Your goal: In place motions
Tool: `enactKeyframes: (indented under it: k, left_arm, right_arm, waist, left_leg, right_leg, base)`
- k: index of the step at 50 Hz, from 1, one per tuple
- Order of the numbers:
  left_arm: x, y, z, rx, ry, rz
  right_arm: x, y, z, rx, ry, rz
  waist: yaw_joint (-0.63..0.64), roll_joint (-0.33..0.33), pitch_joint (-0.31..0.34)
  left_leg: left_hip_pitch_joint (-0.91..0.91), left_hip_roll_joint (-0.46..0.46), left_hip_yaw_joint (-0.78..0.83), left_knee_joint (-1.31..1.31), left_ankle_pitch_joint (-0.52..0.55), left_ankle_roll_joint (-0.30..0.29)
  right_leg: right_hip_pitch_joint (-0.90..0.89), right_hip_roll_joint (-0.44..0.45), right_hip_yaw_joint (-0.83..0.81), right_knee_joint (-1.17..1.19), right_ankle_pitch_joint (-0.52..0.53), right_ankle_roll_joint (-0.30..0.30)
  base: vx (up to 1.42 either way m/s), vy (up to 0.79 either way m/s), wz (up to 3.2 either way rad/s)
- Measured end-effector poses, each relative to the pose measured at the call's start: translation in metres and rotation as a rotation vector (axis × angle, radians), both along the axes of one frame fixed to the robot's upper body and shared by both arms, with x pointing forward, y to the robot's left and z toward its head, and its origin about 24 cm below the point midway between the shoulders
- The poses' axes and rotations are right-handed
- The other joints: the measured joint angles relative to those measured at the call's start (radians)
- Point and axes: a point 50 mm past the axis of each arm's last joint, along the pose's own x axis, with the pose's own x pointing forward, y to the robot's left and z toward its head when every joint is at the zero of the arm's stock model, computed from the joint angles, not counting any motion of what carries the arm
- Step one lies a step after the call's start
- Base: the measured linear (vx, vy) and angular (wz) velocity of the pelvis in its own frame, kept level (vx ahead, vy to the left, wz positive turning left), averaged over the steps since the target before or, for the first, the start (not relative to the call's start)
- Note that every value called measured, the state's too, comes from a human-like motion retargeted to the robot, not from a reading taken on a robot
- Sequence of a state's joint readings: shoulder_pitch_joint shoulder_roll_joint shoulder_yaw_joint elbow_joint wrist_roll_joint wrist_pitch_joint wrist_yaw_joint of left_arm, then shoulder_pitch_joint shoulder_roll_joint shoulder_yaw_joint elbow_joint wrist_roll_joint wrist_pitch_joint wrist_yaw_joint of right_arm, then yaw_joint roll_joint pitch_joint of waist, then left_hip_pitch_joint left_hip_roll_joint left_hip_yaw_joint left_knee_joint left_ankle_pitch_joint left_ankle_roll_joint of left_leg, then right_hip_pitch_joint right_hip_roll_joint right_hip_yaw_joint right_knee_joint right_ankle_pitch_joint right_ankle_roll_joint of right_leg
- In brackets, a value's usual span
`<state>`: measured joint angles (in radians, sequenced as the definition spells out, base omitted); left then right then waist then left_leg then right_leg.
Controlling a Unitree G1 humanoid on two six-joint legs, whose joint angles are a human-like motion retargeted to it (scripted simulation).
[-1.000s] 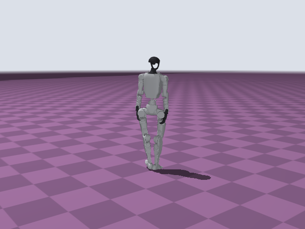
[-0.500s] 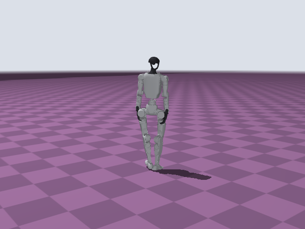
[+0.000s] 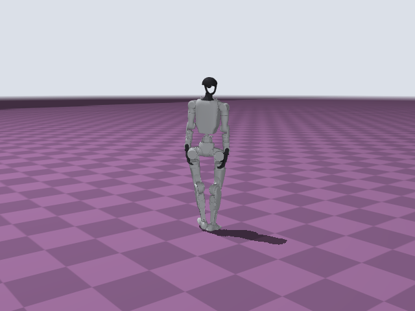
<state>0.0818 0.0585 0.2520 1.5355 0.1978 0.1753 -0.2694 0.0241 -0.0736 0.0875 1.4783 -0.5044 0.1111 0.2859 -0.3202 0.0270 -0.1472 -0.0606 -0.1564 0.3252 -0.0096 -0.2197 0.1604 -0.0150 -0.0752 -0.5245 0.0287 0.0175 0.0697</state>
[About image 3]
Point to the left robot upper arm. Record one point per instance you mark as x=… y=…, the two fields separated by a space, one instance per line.
x=191 y=115

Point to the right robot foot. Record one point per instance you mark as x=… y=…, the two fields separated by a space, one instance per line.
x=211 y=227

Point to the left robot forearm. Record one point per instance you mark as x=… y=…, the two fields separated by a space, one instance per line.
x=188 y=137

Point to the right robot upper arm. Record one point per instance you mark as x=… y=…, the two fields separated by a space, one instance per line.
x=224 y=107

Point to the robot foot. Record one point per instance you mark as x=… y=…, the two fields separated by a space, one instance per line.
x=202 y=224
x=211 y=227

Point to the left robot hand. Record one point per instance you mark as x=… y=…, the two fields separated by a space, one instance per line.
x=186 y=149

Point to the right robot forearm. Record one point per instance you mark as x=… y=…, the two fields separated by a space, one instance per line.
x=226 y=139

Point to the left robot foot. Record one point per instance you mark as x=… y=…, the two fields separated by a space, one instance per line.
x=202 y=224

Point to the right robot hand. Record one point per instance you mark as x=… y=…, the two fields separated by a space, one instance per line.
x=226 y=153

